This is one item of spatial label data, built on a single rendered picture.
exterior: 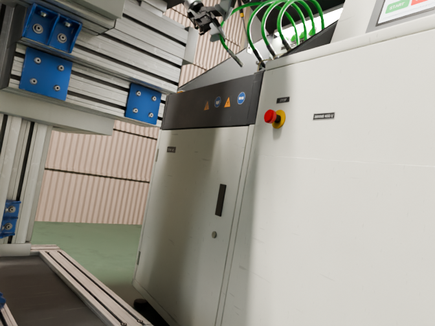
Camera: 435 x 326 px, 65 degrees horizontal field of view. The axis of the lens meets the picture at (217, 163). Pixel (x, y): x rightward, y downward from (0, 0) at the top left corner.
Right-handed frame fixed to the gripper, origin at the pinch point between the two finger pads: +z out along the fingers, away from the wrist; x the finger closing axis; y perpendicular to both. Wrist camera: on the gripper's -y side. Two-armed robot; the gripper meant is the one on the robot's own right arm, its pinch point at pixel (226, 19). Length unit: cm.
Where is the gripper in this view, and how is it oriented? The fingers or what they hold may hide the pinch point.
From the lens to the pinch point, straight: 147.2
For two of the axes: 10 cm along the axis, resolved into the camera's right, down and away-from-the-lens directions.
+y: -8.2, -1.6, -5.4
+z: -1.7, 9.8, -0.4
